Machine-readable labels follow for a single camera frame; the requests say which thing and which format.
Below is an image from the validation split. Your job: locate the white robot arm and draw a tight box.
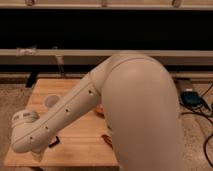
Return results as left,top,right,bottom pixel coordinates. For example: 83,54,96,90
11,51,184,171

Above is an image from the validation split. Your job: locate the wooden table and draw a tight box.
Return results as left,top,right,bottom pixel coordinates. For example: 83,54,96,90
4,79,117,167

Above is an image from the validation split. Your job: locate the brown red-tipped object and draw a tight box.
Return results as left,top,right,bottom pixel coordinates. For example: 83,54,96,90
101,134,113,149

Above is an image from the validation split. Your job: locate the orange plate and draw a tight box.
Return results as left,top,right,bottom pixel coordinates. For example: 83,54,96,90
95,104,104,115

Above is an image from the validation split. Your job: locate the blue power adapter box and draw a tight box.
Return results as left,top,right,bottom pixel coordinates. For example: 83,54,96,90
181,91,202,107

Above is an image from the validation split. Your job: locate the wooden shelf rail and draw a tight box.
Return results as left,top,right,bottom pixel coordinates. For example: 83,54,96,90
0,49,213,66

